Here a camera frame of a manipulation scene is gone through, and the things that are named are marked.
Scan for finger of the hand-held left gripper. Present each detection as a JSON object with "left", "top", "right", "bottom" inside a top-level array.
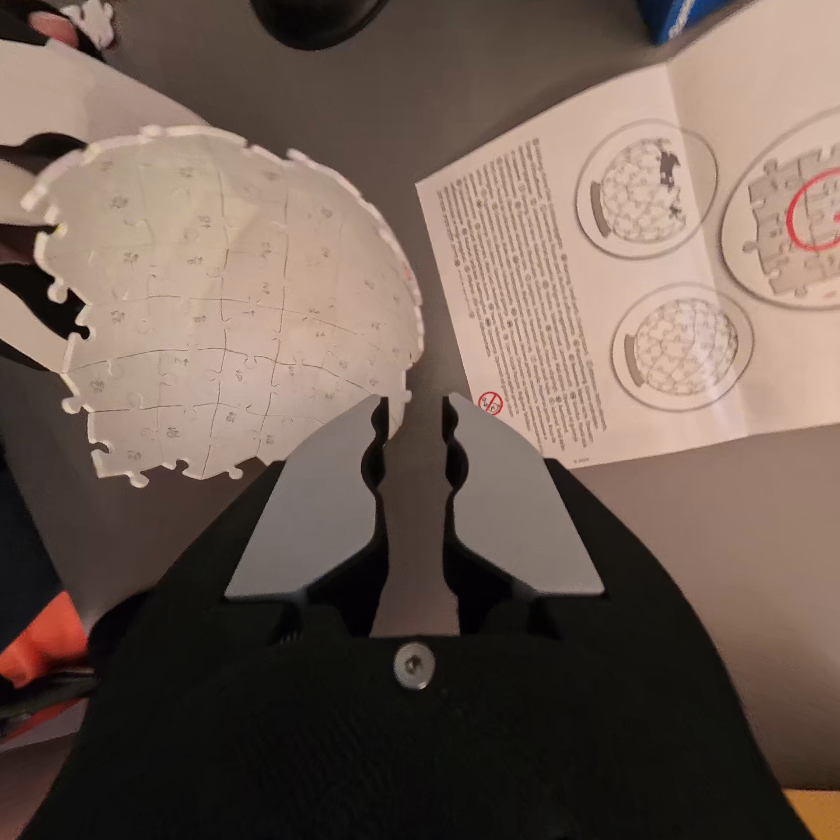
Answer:
[
  {"left": 0, "top": 262, "right": 91, "bottom": 376},
  {"left": 0, "top": 39, "right": 211, "bottom": 175}
]

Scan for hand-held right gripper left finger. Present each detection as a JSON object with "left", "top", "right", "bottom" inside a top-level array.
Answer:
[{"left": 224, "top": 394, "right": 391, "bottom": 636}]

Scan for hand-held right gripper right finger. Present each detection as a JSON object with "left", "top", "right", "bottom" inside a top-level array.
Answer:
[{"left": 441, "top": 392, "right": 606, "bottom": 636}]

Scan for puzzle pieces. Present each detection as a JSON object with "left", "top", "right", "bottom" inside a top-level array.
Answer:
[{"left": 66, "top": 0, "right": 119, "bottom": 48}]

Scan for partly built puzzle ball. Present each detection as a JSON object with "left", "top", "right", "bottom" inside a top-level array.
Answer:
[{"left": 20, "top": 125, "right": 424, "bottom": 490}]

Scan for black round ball stand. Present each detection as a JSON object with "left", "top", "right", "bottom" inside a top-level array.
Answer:
[{"left": 249, "top": 0, "right": 388, "bottom": 50}]

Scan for colourful puzzle box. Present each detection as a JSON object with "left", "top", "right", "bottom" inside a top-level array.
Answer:
[{"left": 633, "top": 0, "right": 756, "bottom": 46}]

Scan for person's dark clothing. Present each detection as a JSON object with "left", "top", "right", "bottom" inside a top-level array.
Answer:
[{"left": 0, "top": 446, "right": 67, "bottom": 651}]

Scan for white instruction leaflet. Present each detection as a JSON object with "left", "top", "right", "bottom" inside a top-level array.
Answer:
[{"left": 415, "top": 62, "right": 840, "bottom": 468}]

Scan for yellow plastic bin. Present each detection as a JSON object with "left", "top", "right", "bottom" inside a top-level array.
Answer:
[{"left": 784, "top": 791, "right": 840, "bottom": 840}]

